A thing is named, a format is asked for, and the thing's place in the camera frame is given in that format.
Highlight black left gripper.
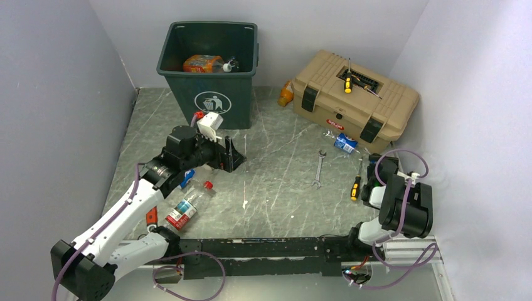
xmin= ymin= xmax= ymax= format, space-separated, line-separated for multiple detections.
xmin=181 ymin=128 xmax=247 ymax=172

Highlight blue label bottle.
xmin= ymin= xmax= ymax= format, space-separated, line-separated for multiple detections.
xmin=323 ymin=130 xmax=358 ymax=154

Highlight clear bottle red cap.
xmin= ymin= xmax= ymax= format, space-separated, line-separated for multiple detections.
xmin=165 ymin=180 xmax=215 ymax=231

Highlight tall orange drink bottle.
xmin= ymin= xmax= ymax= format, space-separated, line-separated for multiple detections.
xmin=183 ymin=55 xmax=234 ymax=73

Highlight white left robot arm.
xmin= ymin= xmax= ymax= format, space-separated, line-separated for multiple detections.
xmin=50 ymin=125 xmax=246 ymax=300

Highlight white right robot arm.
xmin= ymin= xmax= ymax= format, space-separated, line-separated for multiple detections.
xmin=345 ymin=149 xmax=434 ymax=260

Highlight dark green trash bin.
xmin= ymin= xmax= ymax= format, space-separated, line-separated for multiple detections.
xmin=156 ymin=21 xmax=259 ymax=130

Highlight yellow black screwdriver on table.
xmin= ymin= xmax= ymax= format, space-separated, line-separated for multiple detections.
xmin=351 ymin=158 xmax=363 ymax=201

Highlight tan plastic toolbox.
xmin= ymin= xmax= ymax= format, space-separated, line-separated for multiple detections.
xmin=292 ymin=50 xmax=420 ymax=153

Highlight silver open end wrench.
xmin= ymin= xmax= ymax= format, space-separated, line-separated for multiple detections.
xmin=311 ymin=150 xmax=326 ymax=189

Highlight orange bottle behind toolbox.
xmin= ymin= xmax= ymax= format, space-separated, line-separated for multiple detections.
xmin=277 ymin=80 xmax=294 ymax=107

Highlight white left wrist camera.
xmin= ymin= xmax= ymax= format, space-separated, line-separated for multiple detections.
xmin=194 ymin=112 xmax=223 ymax=142

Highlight yellow handled screwdriver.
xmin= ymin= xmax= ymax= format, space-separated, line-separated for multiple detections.
xmin=344 ymin=58 xmax=353 ymax=93

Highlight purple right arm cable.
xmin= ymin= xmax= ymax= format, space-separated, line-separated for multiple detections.
xmin=371 ymin=149 xmax=439 ymax=290

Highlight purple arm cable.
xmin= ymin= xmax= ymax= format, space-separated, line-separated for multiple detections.
xmin=371 ymin=149 xmax=439 ymax=290
xmin=50 ymin=115 xmax=203 ymax=301

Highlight red handled adjustable wrench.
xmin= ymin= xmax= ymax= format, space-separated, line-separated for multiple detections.
xmin=146 ymin=206 xmax=158 ymax=228

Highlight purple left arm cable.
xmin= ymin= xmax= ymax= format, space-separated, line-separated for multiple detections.
xmin=50 ymin=115 xmax=203 ymax=301

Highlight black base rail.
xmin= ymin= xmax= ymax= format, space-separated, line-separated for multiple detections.
xmin=150 ymin=236 xmax=376 ymax=280

